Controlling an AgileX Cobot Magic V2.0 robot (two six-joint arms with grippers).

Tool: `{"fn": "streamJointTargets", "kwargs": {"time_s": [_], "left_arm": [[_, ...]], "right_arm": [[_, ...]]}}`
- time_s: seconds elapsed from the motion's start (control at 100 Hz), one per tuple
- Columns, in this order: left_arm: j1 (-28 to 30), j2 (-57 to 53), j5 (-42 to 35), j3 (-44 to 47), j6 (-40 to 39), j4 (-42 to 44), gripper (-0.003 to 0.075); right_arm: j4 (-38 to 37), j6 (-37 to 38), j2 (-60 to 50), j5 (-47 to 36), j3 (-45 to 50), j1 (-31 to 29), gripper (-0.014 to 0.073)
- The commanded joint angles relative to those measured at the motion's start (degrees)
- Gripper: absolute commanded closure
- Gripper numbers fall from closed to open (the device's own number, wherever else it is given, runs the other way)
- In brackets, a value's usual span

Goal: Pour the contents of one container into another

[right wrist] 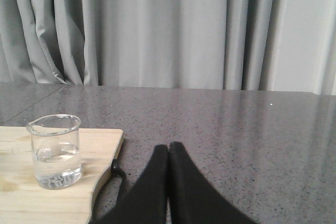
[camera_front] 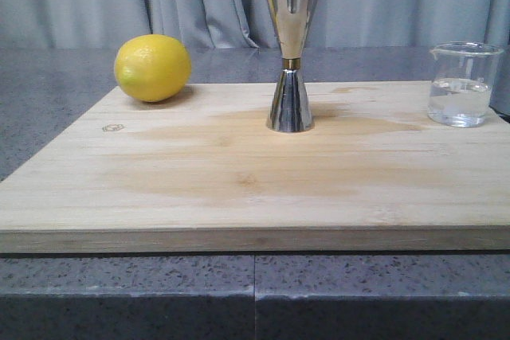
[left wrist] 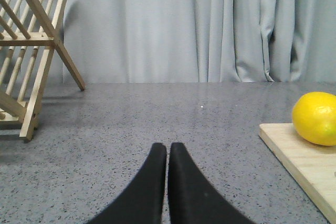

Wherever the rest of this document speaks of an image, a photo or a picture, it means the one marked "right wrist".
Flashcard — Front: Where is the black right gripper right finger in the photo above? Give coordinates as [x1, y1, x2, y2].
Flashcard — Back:
[169, 142, 255, 223]

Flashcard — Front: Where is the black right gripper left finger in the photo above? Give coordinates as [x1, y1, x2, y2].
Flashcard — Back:
[91, 145, 169, 223]

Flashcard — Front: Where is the clear glass beaker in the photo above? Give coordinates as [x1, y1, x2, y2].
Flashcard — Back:
[26, 114, 82, 190]

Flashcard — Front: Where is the light wooden cutting board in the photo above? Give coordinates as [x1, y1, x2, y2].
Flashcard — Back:
[1, 126, 123, 223]

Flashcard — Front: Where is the grey curtain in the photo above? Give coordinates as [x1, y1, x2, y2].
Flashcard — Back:
[1, 0, 335, 95]

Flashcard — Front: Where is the black board hanging strap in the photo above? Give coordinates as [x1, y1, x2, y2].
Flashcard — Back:
[92, 160, 127, 221]

